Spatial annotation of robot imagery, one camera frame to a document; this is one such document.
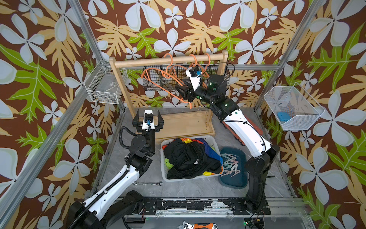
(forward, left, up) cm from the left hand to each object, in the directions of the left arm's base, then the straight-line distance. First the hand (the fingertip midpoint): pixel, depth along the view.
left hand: (146, 110), depth 66 cm
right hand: (+11, -15, +8) cm, 20 cm away
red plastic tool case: (+20, -74, -38) cm, 86 cm away
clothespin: (-5, -45, -37) cm, 59 cm away
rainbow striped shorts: (-4, -34, -29) cm, 45 cm away
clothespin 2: (-15, -48, -38) cm, 62 cm away
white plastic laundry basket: (+2, -36, -30) cm, 47 cm away
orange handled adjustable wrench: (-42, -24, -37) cm, 61 cm away
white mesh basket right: (+13, -82, -11) cm, 84 cm away
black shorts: (-14, -21, -25) cm, 35 cm away
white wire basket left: (+26, +32, -6) cm, 42 cm away
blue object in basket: (+8, -75, -13) cm, 77 cm away
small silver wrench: (-22, -3, -39) cm, 45 cm away
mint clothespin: (-10, -45, -37) cm, 59 cm away
